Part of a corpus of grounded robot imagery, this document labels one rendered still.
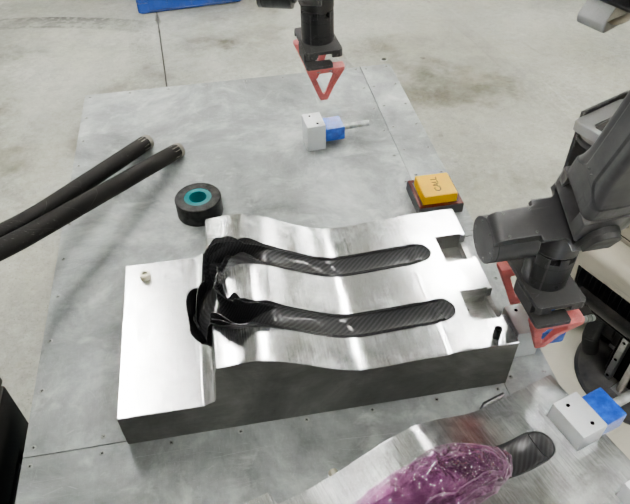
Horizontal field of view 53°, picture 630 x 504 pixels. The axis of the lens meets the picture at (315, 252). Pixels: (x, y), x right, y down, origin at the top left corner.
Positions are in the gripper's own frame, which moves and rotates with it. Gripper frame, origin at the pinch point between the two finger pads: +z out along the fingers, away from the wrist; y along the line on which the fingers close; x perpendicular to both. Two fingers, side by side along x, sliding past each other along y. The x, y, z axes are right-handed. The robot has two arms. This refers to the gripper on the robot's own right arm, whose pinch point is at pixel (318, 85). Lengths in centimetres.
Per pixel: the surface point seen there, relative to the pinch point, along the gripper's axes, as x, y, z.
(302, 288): -13.6, 46.8, 2.2
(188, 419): -31, 58, 9
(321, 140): -0.3, 2.5, 10.6
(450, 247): 10.4, 40.6, 6.4
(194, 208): -26.3, 18.3, 9.1
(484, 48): 126, -171, 93
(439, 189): 15.3, 24.3, 9.1
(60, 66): -85, -210, 92
